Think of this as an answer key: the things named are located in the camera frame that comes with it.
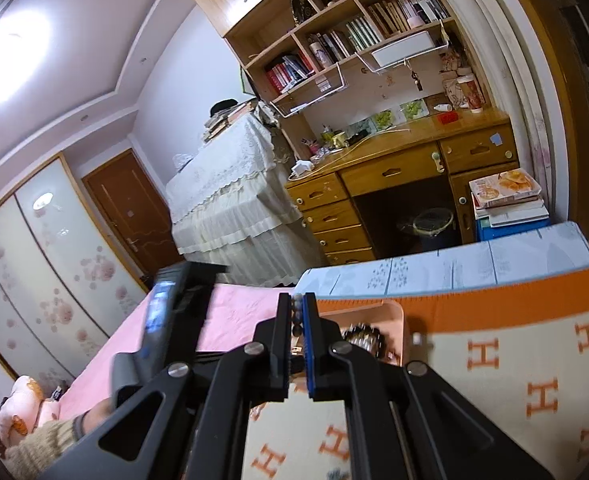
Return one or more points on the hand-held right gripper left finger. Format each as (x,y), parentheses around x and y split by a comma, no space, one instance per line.
(279,350)

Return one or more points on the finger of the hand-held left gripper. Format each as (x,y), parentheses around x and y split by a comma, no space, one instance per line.
(199,300)
(159,310)

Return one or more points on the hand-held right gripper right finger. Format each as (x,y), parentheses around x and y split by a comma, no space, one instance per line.
(310,355)

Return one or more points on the silver pearl hair comb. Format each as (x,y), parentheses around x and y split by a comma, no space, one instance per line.
(367,337)

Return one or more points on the pink box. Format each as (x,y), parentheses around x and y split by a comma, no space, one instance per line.
(374,310)

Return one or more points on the person's left forearm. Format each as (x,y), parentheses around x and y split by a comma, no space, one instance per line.
(39,445)

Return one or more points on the pink quilt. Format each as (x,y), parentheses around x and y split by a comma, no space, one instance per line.
(239,310)

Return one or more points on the pink plush toy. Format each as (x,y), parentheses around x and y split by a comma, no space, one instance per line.
(22,405)

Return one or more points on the brown wooden door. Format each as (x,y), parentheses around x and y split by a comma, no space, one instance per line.
(124,200)

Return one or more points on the floral sliding wardrobe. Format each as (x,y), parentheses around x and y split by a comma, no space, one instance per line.
(49,270)

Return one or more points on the lace-covered piano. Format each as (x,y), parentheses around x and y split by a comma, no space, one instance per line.
(224,185)

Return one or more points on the white power adapter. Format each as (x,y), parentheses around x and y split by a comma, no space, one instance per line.
(300,170)

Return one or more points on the black trash bin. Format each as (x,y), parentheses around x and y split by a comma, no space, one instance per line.
(432,230)

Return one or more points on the stack of old books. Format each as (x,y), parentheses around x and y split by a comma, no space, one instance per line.
(224,122)

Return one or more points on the light blue bedsheet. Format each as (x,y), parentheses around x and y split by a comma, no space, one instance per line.
(474,260)

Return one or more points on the orange letter-print blanket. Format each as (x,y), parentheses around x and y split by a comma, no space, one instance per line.
(499,320)

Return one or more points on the black hat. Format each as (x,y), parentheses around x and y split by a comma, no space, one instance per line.
(223,106)

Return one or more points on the wooden desk with drawers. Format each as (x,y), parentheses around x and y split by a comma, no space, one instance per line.
(399,165)

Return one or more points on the yellow mug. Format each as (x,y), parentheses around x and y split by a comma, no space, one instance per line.
(338,139)

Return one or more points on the blue storage box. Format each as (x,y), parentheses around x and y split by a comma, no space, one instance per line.
(512,230)

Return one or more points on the row of red books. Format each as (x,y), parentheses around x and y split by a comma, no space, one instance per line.
(287,74)

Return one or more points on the row of green picture cards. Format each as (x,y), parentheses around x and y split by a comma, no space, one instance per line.
(384,117)

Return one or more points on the stack of cookbooks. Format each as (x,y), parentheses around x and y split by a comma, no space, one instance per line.
(507,190)

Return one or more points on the wooden bookshelf hutch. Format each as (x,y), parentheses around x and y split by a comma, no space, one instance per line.
(354,82)

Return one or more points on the small red box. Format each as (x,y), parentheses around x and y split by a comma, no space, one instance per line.
(448,118)

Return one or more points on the row of dark books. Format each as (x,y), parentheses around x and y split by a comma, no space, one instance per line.
(329,49)

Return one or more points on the hanging keys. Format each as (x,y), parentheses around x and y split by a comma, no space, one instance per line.
(416,80)

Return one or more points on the ceiling lamp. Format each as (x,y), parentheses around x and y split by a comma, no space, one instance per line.
(9,55)

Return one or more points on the red and white canister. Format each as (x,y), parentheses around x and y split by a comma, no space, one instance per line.
(470,92)

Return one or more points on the row of white-green books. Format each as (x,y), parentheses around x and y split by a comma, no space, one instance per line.
(364,34)

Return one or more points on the beige doll figure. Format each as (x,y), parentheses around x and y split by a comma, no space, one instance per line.
(452,72)

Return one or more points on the white plastic basket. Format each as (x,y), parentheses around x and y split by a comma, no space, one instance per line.
(402,49)

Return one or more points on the row of brown books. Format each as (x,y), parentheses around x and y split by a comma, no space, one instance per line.
(404,10)

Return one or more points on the pale floral curtain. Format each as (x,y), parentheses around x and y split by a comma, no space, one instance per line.
(514,60)

